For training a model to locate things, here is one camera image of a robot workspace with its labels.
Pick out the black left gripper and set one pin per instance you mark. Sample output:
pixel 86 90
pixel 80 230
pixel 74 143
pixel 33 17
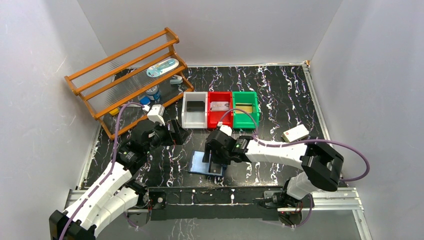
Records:
pixel 173 133

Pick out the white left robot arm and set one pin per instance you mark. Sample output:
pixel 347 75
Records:
pixel 116 190

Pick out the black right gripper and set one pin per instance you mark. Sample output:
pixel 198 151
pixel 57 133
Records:
pixel 214 157

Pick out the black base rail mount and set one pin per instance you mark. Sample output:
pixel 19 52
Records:
pixel 243 202

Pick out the small blue box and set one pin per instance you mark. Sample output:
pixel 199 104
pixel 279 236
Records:
pixel 145 101

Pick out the white box with red logo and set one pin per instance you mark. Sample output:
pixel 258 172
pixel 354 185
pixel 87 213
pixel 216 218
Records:
pixel 296 133

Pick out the white VIP card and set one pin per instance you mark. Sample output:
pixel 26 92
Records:
pixel 218 106

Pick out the green plastic bin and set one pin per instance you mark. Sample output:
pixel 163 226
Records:
pixel 240 119

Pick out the pale green tape dispenser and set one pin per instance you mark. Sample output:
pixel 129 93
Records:
pixel 176 80

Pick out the yellow small block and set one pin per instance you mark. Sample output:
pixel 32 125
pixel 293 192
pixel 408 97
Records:
pixel 114 111

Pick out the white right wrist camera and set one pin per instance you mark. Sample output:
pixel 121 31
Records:
pixel 226 129

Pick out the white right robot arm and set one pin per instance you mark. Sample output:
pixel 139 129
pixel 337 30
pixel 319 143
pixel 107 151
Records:
pixel 320 164

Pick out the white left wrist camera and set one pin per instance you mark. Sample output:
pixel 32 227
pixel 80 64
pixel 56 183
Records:
pixel 155 114

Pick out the red plastic bin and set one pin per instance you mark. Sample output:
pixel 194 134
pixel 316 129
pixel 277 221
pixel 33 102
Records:
pixel 213 117

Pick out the white plastic bin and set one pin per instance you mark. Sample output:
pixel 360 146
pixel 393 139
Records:
pixel 194 120

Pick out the orange wooden shelf rack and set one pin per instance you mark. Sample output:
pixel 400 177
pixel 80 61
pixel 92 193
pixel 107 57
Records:
pixel 121 78

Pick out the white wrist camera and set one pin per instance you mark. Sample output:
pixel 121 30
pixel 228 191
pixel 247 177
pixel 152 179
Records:
pixel 226 129
pixel 155 114

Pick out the gold credit card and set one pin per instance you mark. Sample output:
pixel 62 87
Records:
pixel 247 107

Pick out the blue card holder wallet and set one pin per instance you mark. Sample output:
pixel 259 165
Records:
pixel 197 166

